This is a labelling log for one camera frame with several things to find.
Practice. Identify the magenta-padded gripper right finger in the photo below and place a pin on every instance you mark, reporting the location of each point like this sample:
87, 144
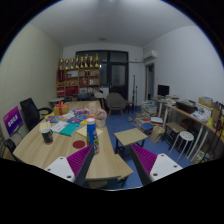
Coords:
146, 160

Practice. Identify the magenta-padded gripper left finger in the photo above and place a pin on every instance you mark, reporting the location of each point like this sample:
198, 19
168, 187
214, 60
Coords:
80, 160

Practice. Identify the blue drink bottle white cap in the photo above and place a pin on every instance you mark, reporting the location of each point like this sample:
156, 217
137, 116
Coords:
92, 135

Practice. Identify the flat round red coaster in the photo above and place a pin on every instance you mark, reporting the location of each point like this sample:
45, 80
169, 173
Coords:
79, 144

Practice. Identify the wooden bench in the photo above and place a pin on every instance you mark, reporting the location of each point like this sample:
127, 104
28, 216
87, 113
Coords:
122, 165

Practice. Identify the beige tote bag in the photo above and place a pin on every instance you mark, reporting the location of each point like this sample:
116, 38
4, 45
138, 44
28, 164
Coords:
156, 134

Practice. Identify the tan paper envelope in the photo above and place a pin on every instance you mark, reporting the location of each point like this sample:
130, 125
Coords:
81, 131

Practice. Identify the small wooden side table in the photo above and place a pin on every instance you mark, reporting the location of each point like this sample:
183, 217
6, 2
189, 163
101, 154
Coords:
130, 136

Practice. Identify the teal book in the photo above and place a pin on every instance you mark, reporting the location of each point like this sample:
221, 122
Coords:
69, 129

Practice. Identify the white booklet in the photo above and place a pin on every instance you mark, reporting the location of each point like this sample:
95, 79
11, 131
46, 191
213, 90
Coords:
59, 126

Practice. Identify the black mug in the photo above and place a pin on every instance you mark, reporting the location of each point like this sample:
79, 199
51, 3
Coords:
47, 136

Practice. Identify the blue printed book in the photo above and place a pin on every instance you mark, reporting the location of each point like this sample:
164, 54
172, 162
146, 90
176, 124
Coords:
76, 119

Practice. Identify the square wooden stool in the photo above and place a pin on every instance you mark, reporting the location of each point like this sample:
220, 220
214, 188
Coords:
175, 127

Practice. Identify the pile of books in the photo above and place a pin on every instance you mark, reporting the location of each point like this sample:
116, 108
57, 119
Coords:
146, 115

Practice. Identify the white round stool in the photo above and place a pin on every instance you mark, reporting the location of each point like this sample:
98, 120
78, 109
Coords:
185, 135

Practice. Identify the pink flowers in white pot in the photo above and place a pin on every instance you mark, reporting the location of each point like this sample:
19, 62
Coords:
100, 118

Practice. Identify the pink packet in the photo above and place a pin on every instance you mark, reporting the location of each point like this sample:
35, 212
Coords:
81, 111

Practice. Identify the yellow gift box red ribbon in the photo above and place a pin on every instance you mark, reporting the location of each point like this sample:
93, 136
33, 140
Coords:
61, 109

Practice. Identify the grey armchair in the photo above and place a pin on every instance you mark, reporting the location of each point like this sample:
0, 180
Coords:
116, 101

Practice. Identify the black tripod stand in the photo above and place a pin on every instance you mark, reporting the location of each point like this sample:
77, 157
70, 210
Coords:
134, 91

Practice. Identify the black office chair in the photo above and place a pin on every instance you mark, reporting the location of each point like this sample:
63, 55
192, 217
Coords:
29, 111

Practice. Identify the black slatted chair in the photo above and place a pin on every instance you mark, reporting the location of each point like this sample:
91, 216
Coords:
9, 146

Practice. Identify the black computer monitor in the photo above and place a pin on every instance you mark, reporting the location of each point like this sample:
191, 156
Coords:
163, 90

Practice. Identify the purple sign board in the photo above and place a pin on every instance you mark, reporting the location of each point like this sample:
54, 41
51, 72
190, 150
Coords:
12, 120

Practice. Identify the wooden shelf unit with trophies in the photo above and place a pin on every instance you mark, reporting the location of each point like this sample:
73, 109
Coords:
78, 76

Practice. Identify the dark glass door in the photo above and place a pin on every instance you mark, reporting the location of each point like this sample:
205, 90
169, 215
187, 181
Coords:
118, 75

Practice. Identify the white air conditioner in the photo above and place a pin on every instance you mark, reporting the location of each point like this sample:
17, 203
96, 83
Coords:
150, 55

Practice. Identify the long wooden wall desk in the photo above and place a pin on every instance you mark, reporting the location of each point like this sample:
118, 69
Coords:
186, 115

